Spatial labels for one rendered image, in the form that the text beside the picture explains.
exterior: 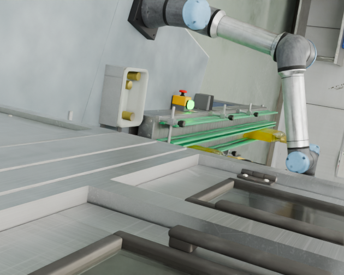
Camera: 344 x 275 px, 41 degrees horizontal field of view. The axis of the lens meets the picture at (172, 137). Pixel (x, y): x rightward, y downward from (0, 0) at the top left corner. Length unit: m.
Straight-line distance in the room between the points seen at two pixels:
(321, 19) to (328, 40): 0.35
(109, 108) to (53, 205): 1.25
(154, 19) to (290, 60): 0.56
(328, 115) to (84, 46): 6.33
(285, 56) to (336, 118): 6.06
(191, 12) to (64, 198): 1.34
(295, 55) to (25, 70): 0.87
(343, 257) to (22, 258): 0.28
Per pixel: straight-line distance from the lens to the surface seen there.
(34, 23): 1.44
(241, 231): 0.47
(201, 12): 1.81
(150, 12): 1.86
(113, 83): 1.72
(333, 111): 7.68
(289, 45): 1.67
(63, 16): 1.54
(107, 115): 1.74
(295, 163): 1.62
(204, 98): 2.50
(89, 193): 0.55
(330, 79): 7.69
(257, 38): 1.82
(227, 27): 1.87
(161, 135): 1.95
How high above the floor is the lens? 1.73
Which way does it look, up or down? 24 degrees down
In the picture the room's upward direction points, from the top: 103 degrees clockwise
